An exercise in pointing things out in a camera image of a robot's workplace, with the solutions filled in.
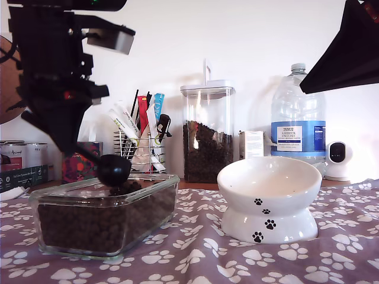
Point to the white jar lid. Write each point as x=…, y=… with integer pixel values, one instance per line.
x=207, y=87

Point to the tall clear storage jar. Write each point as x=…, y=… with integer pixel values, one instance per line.
x=207, y=109

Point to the small white printed carton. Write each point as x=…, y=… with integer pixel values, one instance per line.
x=251, y=145

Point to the small white round camera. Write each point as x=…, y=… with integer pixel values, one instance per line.
x=337, y=159

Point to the purple paw print cloth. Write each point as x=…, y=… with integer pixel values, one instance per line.
x=207, y=260

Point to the beige pouch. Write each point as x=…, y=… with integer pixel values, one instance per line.
x=143, y=151

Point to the large clear water bottle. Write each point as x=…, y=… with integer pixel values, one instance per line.
x=296, y=112

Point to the white tin red label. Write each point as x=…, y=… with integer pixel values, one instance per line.
x=12, y=154

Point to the thin black stick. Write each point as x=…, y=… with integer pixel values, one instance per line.
x=135, y=103

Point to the brown round board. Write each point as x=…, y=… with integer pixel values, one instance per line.
x=9, y=88

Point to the dark green printed box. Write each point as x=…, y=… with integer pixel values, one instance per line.
x=23, y=177

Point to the red sachet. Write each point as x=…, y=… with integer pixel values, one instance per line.
x=143, y=115

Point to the white raised cat bowl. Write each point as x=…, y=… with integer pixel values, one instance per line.
x=266, y=189

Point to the white green-print sachet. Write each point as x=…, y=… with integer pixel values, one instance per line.
x=124, y=114
x=122, y=130

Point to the rectangular glass container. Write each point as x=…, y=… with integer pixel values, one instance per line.
x=148, y=185

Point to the blue sachet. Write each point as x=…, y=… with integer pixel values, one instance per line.
x=159, y=105

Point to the dark kibble stock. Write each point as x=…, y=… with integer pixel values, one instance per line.
x=207, y=154

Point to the floral tissue box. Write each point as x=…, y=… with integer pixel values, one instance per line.
x=74, y=174

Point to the white tissue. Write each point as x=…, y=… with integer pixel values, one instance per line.
x=87, y=131

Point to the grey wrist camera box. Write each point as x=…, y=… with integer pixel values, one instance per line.
x=118, y=41

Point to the black measuring spoon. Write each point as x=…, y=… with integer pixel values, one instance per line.
x=114, y=171

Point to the plain white tin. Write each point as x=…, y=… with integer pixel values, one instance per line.
x=37, y=154

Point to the plain white sachet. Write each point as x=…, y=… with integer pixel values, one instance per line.
x=151, y=121

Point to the large brown kibble heap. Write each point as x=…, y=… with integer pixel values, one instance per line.
x=89, y=225

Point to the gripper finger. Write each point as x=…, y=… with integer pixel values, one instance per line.
x=75, y=118
x=340, y=41
x=53, y=118
x=355, y=65

